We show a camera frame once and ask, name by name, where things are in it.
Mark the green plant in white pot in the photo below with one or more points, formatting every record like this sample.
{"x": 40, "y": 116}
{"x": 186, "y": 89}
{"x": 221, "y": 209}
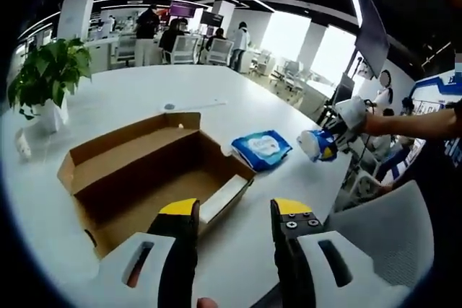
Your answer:
{"x": 50, "y": 70}

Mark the blue white wall board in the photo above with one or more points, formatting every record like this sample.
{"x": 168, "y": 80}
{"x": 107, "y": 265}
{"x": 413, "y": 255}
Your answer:
{"x": 429, "y": 91}

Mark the brown cardboard shoe box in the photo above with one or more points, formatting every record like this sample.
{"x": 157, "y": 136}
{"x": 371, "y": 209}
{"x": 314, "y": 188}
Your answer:
{"x": 144, "y": 185}

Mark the white table socket panel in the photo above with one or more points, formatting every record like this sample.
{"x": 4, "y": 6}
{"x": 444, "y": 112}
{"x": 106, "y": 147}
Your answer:
{"x": 195, "y": 105}

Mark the blue wet wipes pack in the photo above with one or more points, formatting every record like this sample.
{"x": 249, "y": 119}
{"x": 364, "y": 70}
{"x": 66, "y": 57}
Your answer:
{"x": 261, "y": 149}

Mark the blue white round container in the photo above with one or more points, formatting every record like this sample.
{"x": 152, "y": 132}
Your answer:
{"x": 314, "y": 144}

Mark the person's left hand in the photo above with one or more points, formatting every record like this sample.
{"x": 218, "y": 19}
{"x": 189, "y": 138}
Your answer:
{"x": 207, "y": 303}

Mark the monitor on stand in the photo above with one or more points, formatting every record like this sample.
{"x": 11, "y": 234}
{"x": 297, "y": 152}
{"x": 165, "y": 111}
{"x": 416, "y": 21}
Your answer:
{"x": 344, "y": 86}

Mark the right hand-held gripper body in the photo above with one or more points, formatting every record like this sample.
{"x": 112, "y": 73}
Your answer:
{"x": 352, "y": 113}

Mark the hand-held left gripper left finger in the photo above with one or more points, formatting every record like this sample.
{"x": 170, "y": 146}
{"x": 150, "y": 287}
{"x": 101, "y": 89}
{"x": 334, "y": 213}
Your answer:
{"x": 177, "y": 228}

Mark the white counter desk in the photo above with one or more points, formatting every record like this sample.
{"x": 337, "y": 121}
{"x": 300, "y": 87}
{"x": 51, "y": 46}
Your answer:
{"x": 108, "y": 52}

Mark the large dark screen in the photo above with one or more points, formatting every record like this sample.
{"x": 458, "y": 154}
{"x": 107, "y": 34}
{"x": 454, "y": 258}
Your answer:
{"x": 373, "y": 34}

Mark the dark hanging monitor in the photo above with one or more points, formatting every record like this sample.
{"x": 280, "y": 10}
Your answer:
{"x": 212, "y": 17}

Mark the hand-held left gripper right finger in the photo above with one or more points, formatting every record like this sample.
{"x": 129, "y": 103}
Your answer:
{"x": 288, "y": 250}

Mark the purple wall screen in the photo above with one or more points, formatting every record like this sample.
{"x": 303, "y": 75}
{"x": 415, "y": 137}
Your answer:
{"x": 181, "y": 10}

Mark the white mesh office chair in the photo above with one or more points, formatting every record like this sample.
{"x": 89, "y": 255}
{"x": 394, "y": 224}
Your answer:
{"x": 390, "y": 228}

